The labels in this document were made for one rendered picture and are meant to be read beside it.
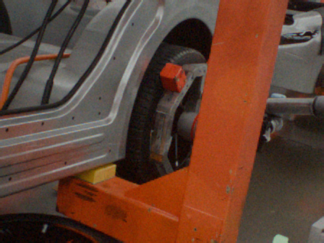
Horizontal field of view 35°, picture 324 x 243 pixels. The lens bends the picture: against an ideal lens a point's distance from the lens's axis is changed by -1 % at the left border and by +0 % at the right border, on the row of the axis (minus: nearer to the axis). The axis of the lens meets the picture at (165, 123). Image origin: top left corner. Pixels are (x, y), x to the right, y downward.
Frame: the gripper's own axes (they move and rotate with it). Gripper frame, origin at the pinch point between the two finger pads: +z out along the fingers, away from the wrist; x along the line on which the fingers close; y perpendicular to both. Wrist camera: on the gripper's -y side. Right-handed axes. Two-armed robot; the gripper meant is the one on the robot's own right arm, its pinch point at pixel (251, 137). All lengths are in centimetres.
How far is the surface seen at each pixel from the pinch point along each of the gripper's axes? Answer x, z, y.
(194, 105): -21.6, 19.6, 11.5
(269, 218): -13, -119, -83
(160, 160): -20.7, 44.1, -8.5
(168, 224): 3, 76, -18
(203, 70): -20.3, 20.2, 27.5
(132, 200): -13, 75, -15
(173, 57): -30, 31, 31
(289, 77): -53, -234, 5
